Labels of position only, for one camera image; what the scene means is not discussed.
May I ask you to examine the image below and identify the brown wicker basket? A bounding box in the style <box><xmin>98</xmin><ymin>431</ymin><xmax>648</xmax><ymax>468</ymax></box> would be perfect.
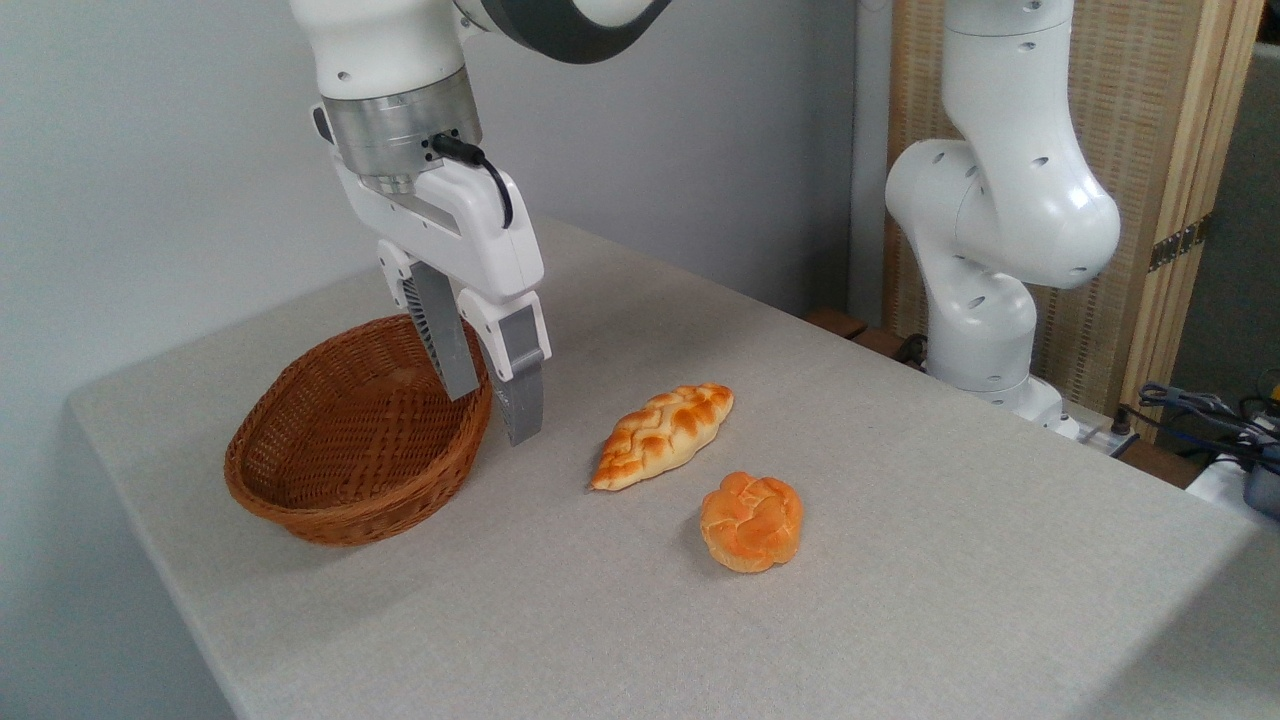
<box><xmin>224</xmin><ymin>313</ymin><xmax>495</xmax><ymax>548</ymax></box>

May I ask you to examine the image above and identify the dark metal screen hinge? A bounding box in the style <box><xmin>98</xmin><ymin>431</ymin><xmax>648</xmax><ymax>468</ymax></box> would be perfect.
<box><xmin>1147</xmin><ymin>213</ymin><xmax>1214</xmax><ymax>274</ymax></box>

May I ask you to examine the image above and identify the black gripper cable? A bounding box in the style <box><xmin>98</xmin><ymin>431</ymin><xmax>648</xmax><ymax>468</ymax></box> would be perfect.
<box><xmin>431</xmin><ymin>133</ymin><xmax>515</xmax><ymax>230</ymax></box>

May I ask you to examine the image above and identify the brown wooden block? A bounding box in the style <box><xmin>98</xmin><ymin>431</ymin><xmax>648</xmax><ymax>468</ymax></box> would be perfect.
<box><xmin>803</xmin><ymin>307</ymin><xmax>870</xmax><ymax>342</ymax></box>
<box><xmin>850</xmin><ymin>327</ymin><xmax>909</xmax><ymax>361</ymax></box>

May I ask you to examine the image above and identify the blue grey cable bundle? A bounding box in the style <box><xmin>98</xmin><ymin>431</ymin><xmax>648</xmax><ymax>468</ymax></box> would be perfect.
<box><xmin>1137</xmin><ymin>382</ymin><xmax>1280</xmax><ymax>463</ymax></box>

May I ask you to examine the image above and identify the long braided bread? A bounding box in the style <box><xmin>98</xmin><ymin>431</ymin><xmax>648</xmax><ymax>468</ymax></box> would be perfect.
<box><xmin>589</xmin><ymin>383</ymin><xmax>736</xmax><ymax>493</ymax></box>

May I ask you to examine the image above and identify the round braided bread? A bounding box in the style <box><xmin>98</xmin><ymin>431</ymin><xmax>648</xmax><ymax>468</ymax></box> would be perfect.
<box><xmin>699</xmin><ymin>471</ymin><xmax>805</xmax><ymax>575</ymax></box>

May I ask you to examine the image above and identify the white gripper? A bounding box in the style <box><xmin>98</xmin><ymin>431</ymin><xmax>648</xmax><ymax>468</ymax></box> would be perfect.
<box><xmin>333</xmin><ymin>155</ymin><xmax>553</xmax><ymax>447</ymax></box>

